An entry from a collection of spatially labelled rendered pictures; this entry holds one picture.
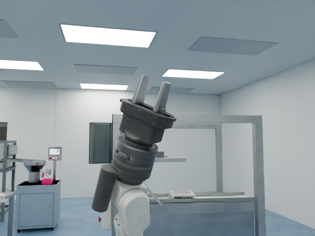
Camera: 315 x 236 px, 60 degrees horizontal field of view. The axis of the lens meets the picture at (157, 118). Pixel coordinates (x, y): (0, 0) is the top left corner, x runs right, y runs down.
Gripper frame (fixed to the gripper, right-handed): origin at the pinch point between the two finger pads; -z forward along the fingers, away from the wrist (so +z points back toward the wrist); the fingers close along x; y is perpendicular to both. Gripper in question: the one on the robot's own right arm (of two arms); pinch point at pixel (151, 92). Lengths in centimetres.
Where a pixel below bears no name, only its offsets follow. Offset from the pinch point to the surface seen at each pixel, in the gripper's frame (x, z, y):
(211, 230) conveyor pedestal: 19, 146, 209
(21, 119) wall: 593, 249, 372
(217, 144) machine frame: 52, 71, 249
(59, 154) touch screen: 332, 215, 282
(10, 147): 429, 238, 246
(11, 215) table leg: 226, 219, 131
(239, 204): 5, 114, 226
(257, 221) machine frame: -19, 93, 166
